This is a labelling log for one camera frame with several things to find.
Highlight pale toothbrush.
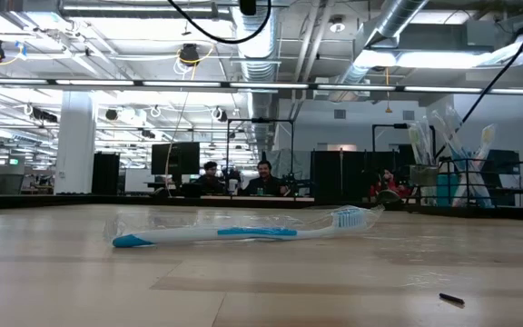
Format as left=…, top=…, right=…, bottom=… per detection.
left=415, top=120, right=429, bottom=167
left=423, top=116, right=436, bottom=167

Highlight orange toothbrush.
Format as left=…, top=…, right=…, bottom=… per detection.
left=454, top=123, right=497, bottom=208

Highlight person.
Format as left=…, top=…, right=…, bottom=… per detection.
left=195, top=161, right=227, bottom=196
left=242, top=159, right=290, bottom=197
left=369, top=168, right=412, bottom=201

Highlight grey cloth cover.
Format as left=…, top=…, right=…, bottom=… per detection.
left=272, top=148, right=312, bottom=183

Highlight black computer monitor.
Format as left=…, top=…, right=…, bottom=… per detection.
left=151, top=142, right=202, bottom=177

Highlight black partition panel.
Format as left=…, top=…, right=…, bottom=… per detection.
left=310, top=149, right=426, bottom=205

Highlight black tall cabinet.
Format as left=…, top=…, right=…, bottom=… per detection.
left=91, top=152, right=122, bottom=196

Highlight long ceiling light bar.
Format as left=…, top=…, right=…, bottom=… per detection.
left=0, top=77, right=523, bottom=96

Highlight white square pillar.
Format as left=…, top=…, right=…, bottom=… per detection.
left=54, top=90, right=98, bottom=195

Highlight bright rectangular ceiling light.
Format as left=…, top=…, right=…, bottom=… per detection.
left=354, top=48, right=488, bottom=70

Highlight small black stick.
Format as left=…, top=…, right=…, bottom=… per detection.
left=438, top=292, right=466, bottom=306

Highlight grey box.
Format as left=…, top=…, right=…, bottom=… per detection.
left=0, top=173, right=25, bottom=195

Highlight black frame stand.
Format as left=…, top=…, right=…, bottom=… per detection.
left=225, top=117, right=295, bottom=197
left=371, top=123, right=437, bottom=155

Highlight silver ribbed duct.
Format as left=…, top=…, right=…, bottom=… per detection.
left=232, top=0, right=281, bottom=154

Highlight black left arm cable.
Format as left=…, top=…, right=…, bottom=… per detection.
left=165, top=0, right=273, bottom=45

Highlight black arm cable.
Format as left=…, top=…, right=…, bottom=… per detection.
left=165, top=0, right=273, bottom=45
left=433, top=3, right=523, bottom=160

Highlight yellow hanging cord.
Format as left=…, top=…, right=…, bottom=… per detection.
left=383, top=67, right=393, bottom=114

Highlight silver spiral duct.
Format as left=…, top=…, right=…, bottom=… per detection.
left=329, top=0, right=429, bottom=104

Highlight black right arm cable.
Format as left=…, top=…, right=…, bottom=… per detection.
left=433, top=3, right=523, bottom=160

